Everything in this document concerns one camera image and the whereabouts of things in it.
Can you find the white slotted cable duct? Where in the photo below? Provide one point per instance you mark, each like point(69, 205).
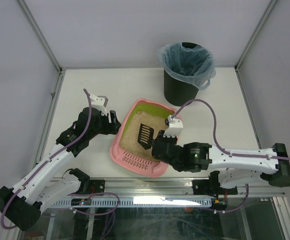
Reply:
point(133, 202)

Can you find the aluminium mounting rail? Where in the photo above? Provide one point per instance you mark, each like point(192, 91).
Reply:
point(149, 186)

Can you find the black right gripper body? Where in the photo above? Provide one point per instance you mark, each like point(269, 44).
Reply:
point(158, 146)

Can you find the blue plastic bin liner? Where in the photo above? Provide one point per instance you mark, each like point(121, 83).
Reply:
point(206, 71)

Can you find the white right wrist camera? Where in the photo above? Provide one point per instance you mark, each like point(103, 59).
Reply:
point(175, 126)

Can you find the black ribbed trash bin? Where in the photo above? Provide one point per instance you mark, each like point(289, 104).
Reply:
point(182, 92)

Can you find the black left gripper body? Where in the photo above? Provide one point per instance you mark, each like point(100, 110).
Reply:
point(111, 122)

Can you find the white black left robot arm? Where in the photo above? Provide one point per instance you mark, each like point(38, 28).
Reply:
point(22, 205)

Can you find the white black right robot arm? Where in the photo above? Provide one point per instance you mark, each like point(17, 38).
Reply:
point(232, 167)

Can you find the pink litter box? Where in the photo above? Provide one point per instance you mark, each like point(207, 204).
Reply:
point(130, 162)

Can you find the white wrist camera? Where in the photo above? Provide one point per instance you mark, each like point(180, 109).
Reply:
point(175, 126)
point(98, 105)

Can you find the beige litter pellets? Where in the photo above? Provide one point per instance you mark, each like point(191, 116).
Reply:
point(129, 142)

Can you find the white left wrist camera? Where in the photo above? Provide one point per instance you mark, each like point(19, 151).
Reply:
point(98, 105)

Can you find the black litter scoop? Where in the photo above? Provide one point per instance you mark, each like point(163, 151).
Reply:
point(145, 136)

